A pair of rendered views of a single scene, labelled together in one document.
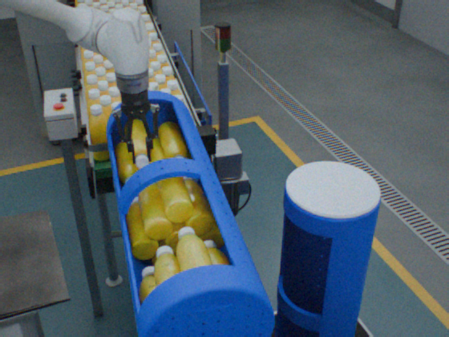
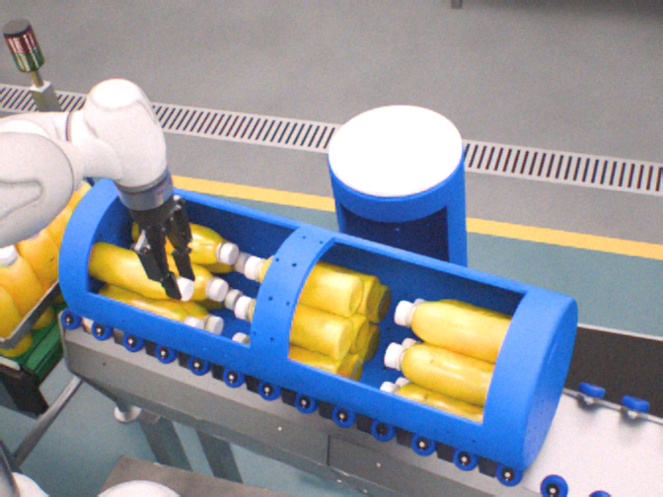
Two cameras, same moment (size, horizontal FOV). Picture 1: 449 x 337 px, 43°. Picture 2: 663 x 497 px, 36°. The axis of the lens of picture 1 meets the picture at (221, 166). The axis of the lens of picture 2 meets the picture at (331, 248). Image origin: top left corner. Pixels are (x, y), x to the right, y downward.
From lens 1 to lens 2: 1.00 m
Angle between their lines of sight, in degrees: 34
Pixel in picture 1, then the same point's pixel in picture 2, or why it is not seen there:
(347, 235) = (458, 189)
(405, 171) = (231, 83)
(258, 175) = not seen: hidden behind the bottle
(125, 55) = (150, 153)
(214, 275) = (537, 313)
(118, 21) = (123, 109)
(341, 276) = (460, 243)
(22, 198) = not seen: outside the picture
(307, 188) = (375, 171)
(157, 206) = (317, 315)
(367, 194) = (437, 128)
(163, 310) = (534, 389)
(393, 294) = not seen: hidden behind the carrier
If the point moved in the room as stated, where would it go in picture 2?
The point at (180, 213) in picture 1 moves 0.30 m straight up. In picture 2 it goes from (354, 299) to (332, 167)
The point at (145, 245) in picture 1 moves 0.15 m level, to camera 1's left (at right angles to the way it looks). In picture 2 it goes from (337, 371) to (277, 433)
